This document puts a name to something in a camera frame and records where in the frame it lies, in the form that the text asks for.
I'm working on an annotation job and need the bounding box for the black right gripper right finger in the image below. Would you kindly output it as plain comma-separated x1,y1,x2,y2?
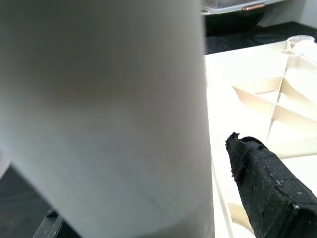
225,132,317,238

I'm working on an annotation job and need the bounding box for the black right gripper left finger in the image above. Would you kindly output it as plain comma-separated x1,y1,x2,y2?
32,208,62,238

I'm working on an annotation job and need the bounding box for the white plastic table leg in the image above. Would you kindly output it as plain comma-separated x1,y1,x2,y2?
0,0,216,238

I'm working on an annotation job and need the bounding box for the white plastic table top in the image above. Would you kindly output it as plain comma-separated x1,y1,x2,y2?
203,36,317,238

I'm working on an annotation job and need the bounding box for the black round basin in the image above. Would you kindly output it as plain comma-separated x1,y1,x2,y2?
202,8,264,35

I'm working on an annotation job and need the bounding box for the clear plastic storage box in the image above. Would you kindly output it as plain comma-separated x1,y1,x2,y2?
200,0,273,17

